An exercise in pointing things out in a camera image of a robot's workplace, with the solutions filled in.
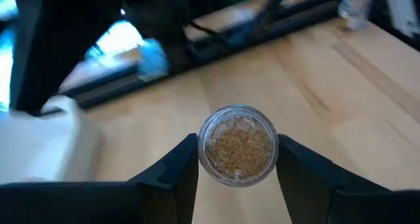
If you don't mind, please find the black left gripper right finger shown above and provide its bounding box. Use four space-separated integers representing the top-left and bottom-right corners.
276 134 391 224

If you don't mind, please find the small clear glass spice jar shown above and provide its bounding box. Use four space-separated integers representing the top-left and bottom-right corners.
337 0 373 32
197 104 280 188

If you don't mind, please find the white plastic bin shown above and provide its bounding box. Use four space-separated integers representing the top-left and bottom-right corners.
0 95 101 185

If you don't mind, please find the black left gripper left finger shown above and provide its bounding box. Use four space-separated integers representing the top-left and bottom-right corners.
126 133 200 224

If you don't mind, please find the black aluminium table frame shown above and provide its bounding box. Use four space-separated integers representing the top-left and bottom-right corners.
39 0 420 117

